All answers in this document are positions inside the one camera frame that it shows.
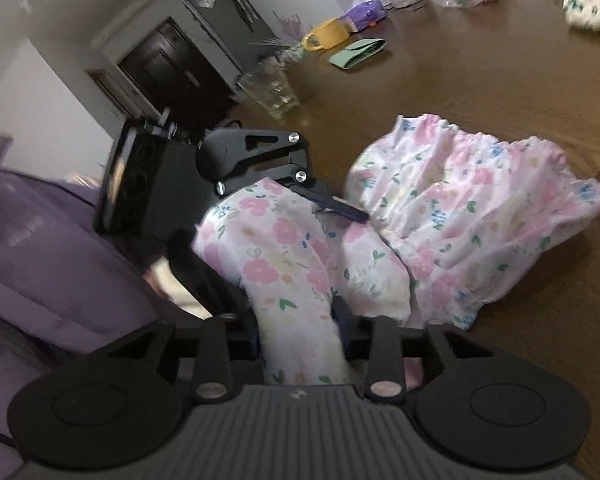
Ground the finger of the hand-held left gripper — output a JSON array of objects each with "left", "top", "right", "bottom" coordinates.
[{"left": 217, "top": 129, "right": 370, "bottom": 224}]

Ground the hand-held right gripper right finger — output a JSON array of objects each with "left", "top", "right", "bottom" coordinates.
[{"left": 332, "top": 297, "right": 486, "bottom": 403}]

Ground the yellow mug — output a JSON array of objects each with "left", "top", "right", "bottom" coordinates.
[{"left": 301, "top": 18, "right": 352, "bottom": 53}]

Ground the bunch of dried flowers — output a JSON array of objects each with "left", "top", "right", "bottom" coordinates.
[{"left": 250, "top": 34, "right": 308, "bottom": 67}]

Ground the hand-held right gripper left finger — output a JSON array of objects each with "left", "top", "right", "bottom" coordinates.
[{"left": 107, "top": 312, "right": 261, "bottom": 403}]

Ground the clear drinking glass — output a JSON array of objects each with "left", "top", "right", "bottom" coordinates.
[{"left": 237, "top": 66, "right": 302, "bottom": 121}]

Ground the dark wooden door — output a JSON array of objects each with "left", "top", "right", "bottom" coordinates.
[{"left": 116, "top": 17, "right": 238, "bottom": 133}]

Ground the grey metal cabinet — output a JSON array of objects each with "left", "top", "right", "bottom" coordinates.
[{"left": 181, "top": 0, "right": 278, "bottom": 78}]

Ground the purple toy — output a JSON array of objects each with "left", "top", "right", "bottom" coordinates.
[{"left": 336, "top": 0, "right": 387, "bottom": 32}]

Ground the person's purple clothing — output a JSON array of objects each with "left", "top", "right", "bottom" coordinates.
[{"left": 0, "top": 130, "right": 201, "bottom": 466}]

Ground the green fabric pouch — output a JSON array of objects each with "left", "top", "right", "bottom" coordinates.
[{"left": 328, "top": 38, "right": 388, "bottom": 69}]

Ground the pink floral dress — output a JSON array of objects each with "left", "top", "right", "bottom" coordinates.
[{"left": 192, "top": 114, "right": 600, "bottom": 386}]

